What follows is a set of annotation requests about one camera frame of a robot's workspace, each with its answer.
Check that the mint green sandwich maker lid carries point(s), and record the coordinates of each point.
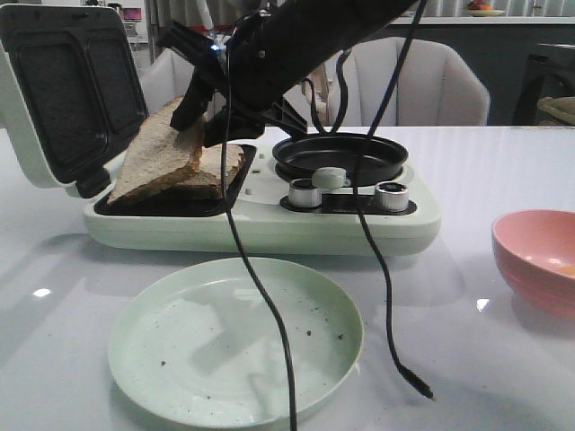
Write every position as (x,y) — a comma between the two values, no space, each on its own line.
(71,100)

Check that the right silver control knob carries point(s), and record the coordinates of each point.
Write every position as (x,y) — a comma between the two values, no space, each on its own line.
(391,196)

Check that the dark grey counter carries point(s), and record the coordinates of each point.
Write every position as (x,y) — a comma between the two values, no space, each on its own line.
(519,59)

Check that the silver control knob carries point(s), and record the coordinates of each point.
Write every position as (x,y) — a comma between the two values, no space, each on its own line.
(391,196)
(304,194)

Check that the pink bowl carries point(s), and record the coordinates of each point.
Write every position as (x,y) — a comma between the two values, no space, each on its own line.
(528,246)

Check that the beige cushion at right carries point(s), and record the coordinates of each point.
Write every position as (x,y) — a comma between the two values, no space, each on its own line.
(561,108)

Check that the mint green breakfast maker base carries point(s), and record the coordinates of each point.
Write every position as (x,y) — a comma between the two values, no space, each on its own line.
(265,223)

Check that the left grey upholstered chair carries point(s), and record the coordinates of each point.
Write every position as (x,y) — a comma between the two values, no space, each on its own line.
(164,84)

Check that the grey upholstered chair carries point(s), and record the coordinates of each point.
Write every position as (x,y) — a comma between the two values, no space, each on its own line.
(164,84)
(435,87)

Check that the fruit plate on counter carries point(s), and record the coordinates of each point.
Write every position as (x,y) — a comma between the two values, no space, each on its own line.
(477,8)

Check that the orange shrimp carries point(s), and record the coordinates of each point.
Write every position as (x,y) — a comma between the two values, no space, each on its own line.
(568,270)

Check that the mint green round plate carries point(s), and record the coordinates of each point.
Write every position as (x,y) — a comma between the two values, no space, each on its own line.
(202,347)

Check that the bread slice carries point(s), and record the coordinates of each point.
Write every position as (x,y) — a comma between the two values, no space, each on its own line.
(206,184)
(158,157)

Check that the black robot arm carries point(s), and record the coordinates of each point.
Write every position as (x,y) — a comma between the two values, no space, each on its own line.
(304,34)

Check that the right grey upholstered chair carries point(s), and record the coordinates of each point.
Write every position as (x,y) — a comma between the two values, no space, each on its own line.
(435,87)

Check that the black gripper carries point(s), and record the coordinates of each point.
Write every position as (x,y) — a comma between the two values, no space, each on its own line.
(246,72)

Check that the black round frying pan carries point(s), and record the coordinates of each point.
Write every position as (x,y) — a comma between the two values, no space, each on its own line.
(365,162)

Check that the left silver control knob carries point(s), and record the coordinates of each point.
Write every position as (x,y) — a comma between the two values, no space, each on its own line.
(304,194)

